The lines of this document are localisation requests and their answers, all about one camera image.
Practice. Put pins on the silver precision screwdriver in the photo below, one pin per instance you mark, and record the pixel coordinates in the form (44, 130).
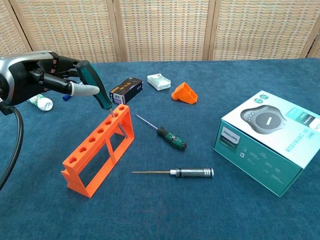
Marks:
(195, 173)

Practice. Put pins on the black gold small carton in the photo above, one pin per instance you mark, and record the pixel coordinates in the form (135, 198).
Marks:
(126, 90)

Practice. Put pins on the small green black screwdriver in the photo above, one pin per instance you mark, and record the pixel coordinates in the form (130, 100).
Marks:
(172, 140)

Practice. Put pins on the orange tool rack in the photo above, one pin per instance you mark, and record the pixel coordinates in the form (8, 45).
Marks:
(97, 155)

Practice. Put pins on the large green black screwdriver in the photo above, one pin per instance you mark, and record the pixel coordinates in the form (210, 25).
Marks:
(95, 82)

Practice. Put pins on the white plastic bottle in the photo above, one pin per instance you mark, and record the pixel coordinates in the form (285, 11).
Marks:
(43, 103)

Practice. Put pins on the woven bamboo folding screen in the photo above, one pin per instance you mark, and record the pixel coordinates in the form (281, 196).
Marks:
(160, 30)

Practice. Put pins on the small orange plastic holder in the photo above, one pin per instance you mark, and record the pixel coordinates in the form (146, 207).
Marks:
(185, 95)

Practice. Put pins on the blue felt table mat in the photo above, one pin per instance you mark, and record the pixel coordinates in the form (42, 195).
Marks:
(175, 212)

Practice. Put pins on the teal white Philips box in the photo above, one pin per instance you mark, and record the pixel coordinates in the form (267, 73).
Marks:
(262, 150)

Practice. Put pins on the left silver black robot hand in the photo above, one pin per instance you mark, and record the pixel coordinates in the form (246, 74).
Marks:
(22, 77)

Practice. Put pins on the white tissue pack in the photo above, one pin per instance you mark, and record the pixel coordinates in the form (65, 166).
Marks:
(158, 81)

